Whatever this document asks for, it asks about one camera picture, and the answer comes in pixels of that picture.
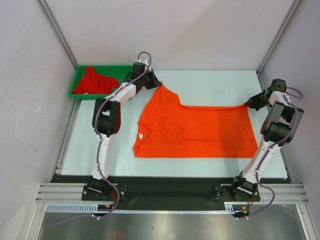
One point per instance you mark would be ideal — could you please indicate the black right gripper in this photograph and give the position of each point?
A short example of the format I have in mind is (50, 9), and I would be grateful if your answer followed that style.
(253, 102)

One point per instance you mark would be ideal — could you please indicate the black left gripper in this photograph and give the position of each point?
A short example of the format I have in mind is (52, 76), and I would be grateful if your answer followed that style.
(155, 83)

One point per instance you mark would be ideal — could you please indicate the orange t shirt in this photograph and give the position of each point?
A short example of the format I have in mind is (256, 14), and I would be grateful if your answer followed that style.
(169, 129)

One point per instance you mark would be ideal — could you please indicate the left aluminium corner post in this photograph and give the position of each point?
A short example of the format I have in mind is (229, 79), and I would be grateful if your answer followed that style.
(52, 21)

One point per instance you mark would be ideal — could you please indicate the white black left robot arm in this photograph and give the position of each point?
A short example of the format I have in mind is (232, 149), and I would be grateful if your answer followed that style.
(106, 122)

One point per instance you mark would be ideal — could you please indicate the aluminium corner post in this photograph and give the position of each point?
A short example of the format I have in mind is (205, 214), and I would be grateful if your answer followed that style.
(289, 16)
(52, 21)

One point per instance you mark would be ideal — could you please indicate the right aluminium corner post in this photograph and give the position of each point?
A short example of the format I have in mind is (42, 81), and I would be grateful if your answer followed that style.
(289, 16)

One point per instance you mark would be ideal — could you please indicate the red t shirt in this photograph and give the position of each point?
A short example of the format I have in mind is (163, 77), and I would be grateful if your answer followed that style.
(94, 83)

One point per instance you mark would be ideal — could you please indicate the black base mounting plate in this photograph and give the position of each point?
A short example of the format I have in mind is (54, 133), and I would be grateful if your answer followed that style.
(169, 194)

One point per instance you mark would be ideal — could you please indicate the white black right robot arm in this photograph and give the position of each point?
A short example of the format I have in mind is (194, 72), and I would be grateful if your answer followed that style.
(278, 129)

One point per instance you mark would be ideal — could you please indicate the aluminium front frame rail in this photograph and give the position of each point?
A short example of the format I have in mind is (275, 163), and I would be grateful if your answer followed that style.
(72, 193)

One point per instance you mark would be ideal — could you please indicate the green plastic tray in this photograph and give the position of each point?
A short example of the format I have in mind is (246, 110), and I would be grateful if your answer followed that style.
(118, 72)

